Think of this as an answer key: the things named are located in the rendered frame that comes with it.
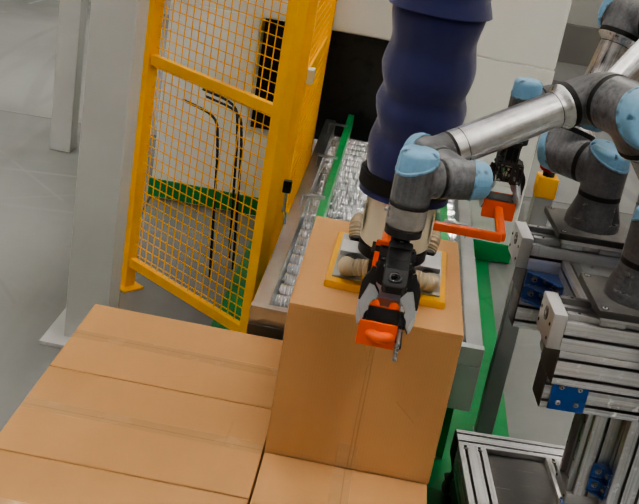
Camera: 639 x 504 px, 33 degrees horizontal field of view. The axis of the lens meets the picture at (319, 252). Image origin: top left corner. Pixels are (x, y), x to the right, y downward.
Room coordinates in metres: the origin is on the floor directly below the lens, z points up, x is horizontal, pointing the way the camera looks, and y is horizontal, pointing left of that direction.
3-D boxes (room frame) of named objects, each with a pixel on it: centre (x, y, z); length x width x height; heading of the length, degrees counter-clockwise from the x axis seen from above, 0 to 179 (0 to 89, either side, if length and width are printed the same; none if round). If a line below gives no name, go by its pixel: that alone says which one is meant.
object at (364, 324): (1.87, -0.14, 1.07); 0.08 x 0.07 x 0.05; 177
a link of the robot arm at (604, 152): (2.84, -0.73, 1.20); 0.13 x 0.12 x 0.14; 47
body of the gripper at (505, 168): (2.72, -0.45, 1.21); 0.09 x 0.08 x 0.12; 177
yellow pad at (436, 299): (2.46, -0.27, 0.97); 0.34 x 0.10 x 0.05; 177
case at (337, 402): (2.47, -0.16, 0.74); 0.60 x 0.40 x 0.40; 178
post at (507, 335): (3.40, -0.70, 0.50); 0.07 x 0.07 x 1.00; 88
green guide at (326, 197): (4.38, 0.03, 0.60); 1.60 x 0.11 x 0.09; 178
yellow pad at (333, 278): (2.47, -0.08, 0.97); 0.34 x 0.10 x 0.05; 177
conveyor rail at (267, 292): (4.02, 0.10, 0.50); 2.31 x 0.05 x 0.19; 178
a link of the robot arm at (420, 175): (1.89, -0.15, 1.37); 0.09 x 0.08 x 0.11; 117
